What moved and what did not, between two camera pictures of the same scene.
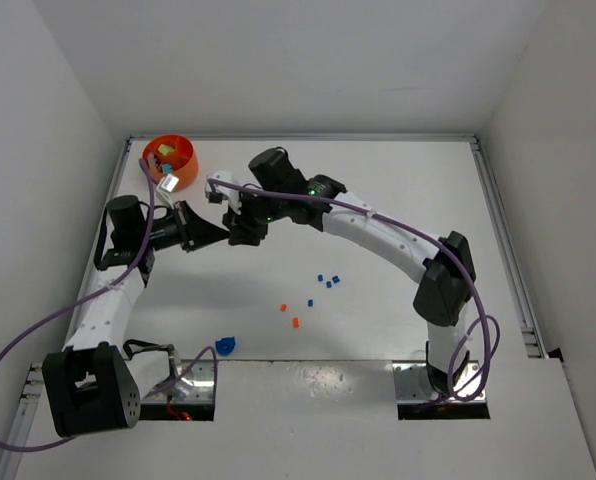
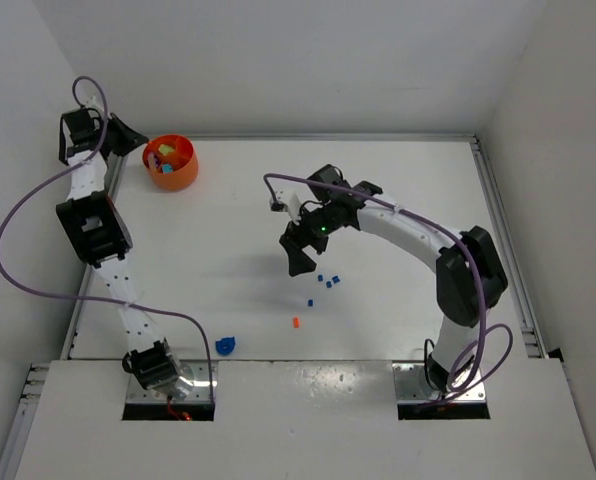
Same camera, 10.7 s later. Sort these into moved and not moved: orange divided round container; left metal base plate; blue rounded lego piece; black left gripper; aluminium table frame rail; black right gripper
Moved: black left gripper; black right gripper
Not moved: orange divided round container; aluminium table frame rail; blue rounded lego piece; left metal base plate
